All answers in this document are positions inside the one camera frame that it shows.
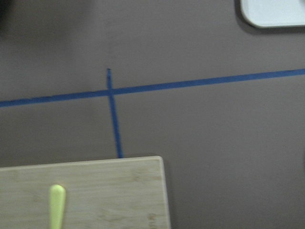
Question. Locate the wooden cutting board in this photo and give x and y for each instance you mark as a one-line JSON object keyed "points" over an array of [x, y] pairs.
{"points": [[128, 193]]}

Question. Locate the white rabbit tray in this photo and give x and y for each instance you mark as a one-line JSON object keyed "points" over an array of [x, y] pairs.
{"points": [[274, 13]]}

